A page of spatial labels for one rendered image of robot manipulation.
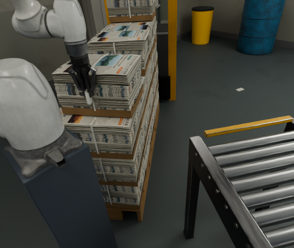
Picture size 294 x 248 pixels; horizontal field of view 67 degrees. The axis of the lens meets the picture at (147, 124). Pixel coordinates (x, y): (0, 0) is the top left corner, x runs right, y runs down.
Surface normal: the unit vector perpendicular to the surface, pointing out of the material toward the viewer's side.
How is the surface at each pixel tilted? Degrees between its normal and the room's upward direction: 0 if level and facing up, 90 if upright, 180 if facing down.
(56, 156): 7
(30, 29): 113
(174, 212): 0
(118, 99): 90
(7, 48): 90
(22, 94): 74
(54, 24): 87
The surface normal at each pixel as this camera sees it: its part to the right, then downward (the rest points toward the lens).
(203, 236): -0.06, -0.81
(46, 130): 0.78, 0.36
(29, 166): -0.03, -0.63
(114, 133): -0.15, 0.59
